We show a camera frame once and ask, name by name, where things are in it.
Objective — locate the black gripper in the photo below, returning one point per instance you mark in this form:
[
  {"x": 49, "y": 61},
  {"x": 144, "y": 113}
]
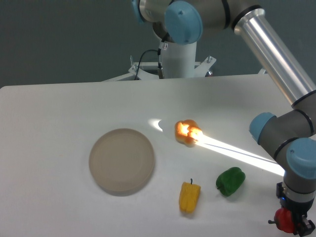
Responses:
[{"x": 298, "y": 204}]

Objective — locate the orange bell pepper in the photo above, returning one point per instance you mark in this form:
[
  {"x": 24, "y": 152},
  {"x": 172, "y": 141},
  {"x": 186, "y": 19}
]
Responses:
[{"x": 187, "y": 132}]

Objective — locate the yellow bell pepper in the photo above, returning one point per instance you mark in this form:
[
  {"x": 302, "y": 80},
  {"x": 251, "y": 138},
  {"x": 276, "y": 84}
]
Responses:
[{"x": 188, "y": 197}]

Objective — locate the red bell pepper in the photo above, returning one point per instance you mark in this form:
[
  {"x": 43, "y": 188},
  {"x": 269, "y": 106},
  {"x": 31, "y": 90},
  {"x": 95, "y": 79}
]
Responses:
[{"x": 283, "y": 220}]

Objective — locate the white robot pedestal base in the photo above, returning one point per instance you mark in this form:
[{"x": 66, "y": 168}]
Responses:
[{"x": 168, "y": 61}]

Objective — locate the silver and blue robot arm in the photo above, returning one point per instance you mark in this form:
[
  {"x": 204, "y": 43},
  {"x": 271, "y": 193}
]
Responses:
[{"x": 288, "y": 138}]

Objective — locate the beige round plate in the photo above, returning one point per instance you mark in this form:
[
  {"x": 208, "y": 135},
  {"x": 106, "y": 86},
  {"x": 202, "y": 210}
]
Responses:
[{"x": 122, "y": 161}]

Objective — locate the green bell pepper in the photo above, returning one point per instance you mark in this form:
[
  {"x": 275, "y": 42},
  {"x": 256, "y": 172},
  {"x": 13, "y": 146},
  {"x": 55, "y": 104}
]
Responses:
[{"x": 230, "y": 180}]

